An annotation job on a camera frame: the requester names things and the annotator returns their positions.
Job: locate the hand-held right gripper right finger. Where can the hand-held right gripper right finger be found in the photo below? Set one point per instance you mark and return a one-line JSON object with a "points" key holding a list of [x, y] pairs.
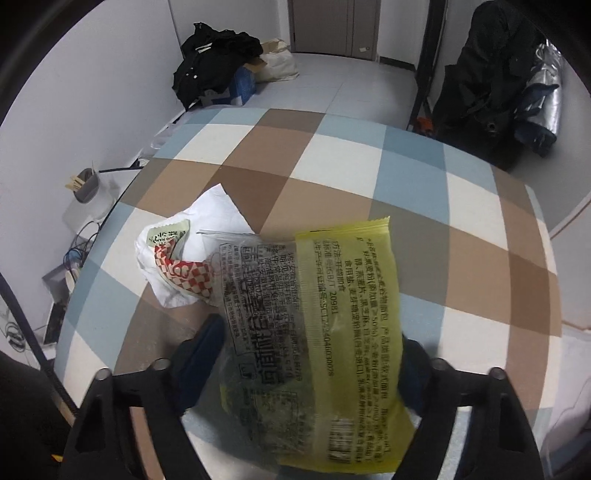
{"points": [[415, 378]]}

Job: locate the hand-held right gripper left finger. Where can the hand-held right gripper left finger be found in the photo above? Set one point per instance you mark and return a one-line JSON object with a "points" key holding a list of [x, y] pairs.
{"points": [[203, 355]]}

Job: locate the yellow clear bread bag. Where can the yellow clear bread bag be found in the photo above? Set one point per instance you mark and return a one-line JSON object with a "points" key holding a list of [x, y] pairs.
{"points": [[346, 300]]}

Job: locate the large red checkered wrapper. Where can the large red checkered wrapper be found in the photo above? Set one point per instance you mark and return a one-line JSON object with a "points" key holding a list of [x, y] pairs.
{"points": [[189, 274]]}

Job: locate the white plastic container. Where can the white plastic container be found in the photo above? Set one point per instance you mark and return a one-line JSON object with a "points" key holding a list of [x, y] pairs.
{"points": [[90, 212]]}

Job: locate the person's dark jacket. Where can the person's dark jacket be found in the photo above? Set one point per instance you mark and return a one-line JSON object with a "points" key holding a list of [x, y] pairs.
{"points": [[23, 415]]}

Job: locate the grey cup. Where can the grey cup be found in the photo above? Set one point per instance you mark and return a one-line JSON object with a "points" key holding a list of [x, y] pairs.
{"points": [[87, 187]]}

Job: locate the wooden chopsticks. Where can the wooden chopsticks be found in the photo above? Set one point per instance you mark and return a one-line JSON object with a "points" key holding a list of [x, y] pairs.
{"points": [[76, 180]]}

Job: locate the clear plastic bag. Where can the clear plastic bag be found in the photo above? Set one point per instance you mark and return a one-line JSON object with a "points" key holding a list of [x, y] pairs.
{"points": [[164, 136]]}

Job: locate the checkered tablecloth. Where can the checkered tablecloth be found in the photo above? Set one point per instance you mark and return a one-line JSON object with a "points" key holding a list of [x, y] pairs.
{"points": [[351, 161]]}

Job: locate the small orange object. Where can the small orange object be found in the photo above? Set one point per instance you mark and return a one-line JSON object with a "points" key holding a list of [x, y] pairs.
{"points": [[424, 127]]}

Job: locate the pile of black clothes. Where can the pile of black clothes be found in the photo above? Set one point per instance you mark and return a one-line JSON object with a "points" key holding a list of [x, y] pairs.
{"points": [[212, 60]]}

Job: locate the beige cloth bag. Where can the beige cloth bag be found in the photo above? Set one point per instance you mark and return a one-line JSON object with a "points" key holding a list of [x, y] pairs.
{"points": [[277, 62]]}

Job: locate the black bag with silver foil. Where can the black bag with silver foil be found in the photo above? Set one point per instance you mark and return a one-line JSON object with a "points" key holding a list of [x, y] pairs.
{"points": [[485, 83]]}

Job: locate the silver folded umbrella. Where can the silver folded umbrella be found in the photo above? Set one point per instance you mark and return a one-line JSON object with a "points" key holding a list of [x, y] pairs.
{"points": [[545, 92]]}

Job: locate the grey door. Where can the grey door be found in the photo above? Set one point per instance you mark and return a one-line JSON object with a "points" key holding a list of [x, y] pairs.
{"points": [[334, 27]]}

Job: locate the black metal frame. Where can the black metal frame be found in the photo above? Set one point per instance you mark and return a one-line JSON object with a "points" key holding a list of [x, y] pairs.
{"points": [[427, 60]]}

